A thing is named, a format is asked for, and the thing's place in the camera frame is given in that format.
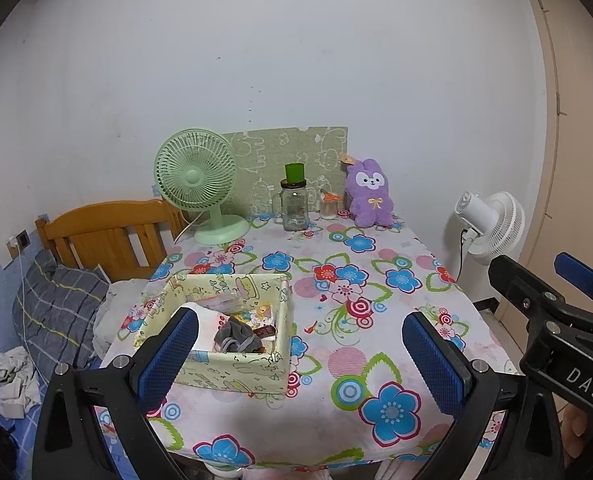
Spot purple plush bunny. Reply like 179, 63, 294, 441
340, 154, 396, 228

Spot wooden bed headboard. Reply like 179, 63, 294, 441
35, 199, 190, 276

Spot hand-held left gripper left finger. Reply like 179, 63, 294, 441
32, 307, 200, 480

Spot glass jar with green lid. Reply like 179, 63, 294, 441
271, 162, 311, 232

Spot white fan cable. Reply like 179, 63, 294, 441
174, 210, 210, 243

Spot white cloth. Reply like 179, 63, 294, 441
0, 347, 42, 420
181, 301, 230, 351

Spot grey socks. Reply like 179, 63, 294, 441
213, 316, 263, 355

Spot yellow cartoon storage box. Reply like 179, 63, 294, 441
134, 272, 294, 397

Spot cotton swab container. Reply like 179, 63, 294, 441
320, 191, 341, 221

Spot crumpled white cloth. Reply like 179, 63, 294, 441
0, 347, 42, 420

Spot clear plastic packet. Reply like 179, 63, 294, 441
196, 287, 247, 316

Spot person's right hand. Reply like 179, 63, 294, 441
563, 402, 593, 468

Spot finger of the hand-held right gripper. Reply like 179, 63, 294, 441
553, 252, 593, 346
487, 255, 584, 341

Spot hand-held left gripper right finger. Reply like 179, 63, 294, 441
401, 311, 522, 480

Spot beige door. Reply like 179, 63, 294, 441
519, 0, 593, 281

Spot grey plaid pillow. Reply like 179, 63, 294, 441
12, 250, 111, 376

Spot white standing fan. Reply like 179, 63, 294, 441
441, 191, 526, 281

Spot white bedding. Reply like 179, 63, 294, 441
92, 279, 152, 356

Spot green patterned board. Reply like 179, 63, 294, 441
221, 126, 349, 218

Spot green desk fan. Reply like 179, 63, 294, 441
154, 129, 250, 246

